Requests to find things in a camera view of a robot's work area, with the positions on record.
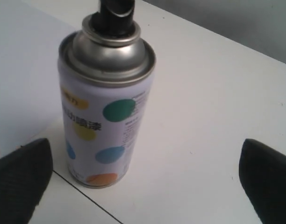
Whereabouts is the white spray paint can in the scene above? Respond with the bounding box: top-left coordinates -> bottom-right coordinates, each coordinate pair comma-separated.
57,0 -> 156,188

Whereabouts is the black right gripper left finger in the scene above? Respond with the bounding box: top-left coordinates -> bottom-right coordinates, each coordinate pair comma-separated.
0,138 -> 53,224

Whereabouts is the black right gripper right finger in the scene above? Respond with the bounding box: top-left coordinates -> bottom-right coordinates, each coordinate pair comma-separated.
239,139 -> 286,224

